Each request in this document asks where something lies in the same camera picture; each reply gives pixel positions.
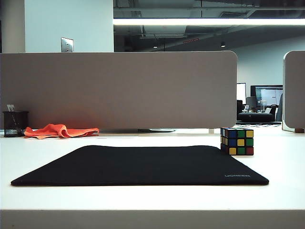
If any wide grey desk divider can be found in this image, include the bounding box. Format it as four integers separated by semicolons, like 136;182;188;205
0;50;238;130

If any large black-framed monitor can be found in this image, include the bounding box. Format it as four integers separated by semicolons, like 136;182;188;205
250;84;284;108

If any grey monitor stand base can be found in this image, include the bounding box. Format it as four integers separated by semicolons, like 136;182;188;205
100;128;176;134

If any black mesh pen holder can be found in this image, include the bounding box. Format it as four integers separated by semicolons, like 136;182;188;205
2;111;29;138

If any multicoloured Rubik's cube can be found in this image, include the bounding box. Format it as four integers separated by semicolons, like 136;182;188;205
220;127;254;156

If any black round ottoman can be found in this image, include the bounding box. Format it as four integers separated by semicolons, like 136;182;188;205
237;112;275;122

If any black mouse pad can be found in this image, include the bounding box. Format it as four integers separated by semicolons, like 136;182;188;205
10;145;270;187

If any long linear ceiling light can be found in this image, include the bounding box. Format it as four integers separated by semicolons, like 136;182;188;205
113;18;305;26

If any small white-screen monitor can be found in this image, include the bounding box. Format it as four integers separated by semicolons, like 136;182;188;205
237;83;246;105

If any orange cloth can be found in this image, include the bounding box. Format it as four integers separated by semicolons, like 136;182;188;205
24;124;100;139

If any metal wall switch plate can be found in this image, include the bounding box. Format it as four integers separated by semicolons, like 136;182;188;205
61;37;74;52

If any grey desk divider white edge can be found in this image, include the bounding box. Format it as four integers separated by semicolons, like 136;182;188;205
283;50;305;131

